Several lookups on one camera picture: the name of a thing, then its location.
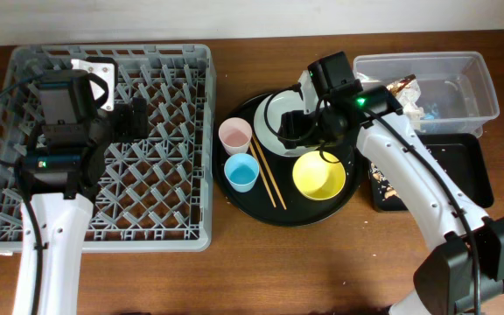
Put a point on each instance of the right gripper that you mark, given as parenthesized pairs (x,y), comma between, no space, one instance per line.
(292,122)

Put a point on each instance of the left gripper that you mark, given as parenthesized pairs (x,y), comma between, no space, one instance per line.
(125,130)

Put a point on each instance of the grey plate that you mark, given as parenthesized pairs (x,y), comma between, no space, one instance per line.
(269,131)

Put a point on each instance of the yellow bowl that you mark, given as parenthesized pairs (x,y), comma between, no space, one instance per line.
(319,175)

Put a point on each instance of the wooden chopstick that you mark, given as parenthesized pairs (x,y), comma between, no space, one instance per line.
(262,175)
(267,166)

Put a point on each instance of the pink cup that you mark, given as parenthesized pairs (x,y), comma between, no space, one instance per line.
(235,135)

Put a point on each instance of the blue cup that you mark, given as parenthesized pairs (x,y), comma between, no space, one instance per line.
(241,171)

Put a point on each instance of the gold foil wrapper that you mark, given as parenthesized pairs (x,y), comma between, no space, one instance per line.
(397,86)

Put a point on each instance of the food scraps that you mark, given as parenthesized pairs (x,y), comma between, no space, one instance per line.
(383,188)

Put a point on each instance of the white napkin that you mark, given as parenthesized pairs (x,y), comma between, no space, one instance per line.
(408,97)

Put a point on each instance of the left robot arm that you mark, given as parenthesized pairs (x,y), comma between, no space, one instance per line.
(58,177)

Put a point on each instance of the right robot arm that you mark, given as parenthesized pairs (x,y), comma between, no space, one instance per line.
(465,267)

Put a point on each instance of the grey dishwasher rack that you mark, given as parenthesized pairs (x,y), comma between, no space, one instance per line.
(156,193)

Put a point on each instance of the round black tray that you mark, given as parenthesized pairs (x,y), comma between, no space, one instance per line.
(299,210)

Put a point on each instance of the clear plastic bin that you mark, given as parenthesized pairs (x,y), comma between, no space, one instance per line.
(457,91)

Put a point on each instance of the black rectangular tray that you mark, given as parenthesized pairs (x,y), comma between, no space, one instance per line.
(461,158)

